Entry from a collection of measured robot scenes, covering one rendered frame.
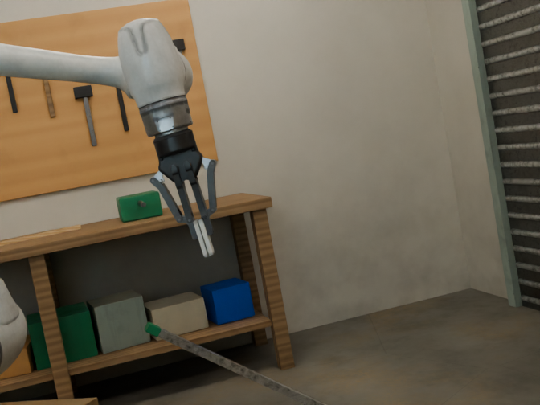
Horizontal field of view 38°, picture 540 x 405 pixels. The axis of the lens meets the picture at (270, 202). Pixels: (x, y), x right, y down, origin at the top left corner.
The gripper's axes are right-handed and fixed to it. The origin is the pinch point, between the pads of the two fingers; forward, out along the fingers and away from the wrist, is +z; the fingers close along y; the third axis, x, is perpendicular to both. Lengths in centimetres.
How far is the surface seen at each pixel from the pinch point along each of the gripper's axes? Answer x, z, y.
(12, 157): 254, -41, -122
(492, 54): 261, -21, 129
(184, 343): 141, 51, -41
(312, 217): 301, 38, 17
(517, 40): 239, -24, 136
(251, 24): 296, -76, 15
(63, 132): 262, -47, -95
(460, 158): 315, 31, 110
